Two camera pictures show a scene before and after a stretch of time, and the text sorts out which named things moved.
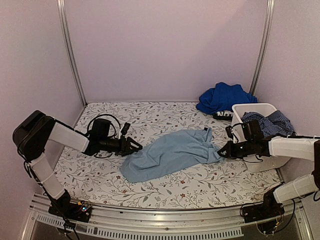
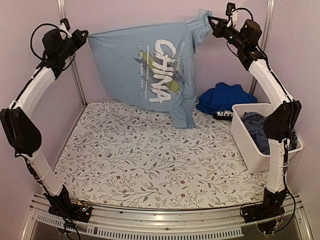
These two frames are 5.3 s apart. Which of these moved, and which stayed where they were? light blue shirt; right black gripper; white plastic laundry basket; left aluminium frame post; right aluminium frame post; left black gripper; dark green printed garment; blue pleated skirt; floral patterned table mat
Moved: right black gripper; left black gripper; light blue shirt
Stayed: left aluminium frame post; dark green printed garment; floral patterned table mat; white plastic laundry basket; blue pleated skirt; right aluminium frame post
